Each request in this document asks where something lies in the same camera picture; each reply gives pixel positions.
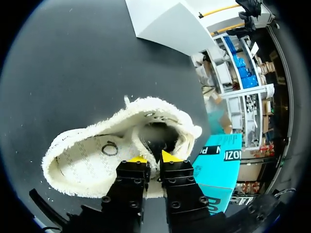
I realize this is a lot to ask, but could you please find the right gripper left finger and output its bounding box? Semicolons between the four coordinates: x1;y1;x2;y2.
101;156;151;233

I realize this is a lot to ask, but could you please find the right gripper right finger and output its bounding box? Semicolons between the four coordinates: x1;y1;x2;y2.
159;150;210;225

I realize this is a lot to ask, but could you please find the white shoe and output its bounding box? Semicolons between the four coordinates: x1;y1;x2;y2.
41;95;203;199

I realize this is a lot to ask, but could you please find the white shoebox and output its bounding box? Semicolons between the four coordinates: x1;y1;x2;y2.
125;0;216;56

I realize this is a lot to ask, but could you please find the teal box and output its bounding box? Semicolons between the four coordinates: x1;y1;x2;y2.
191;133;243;216

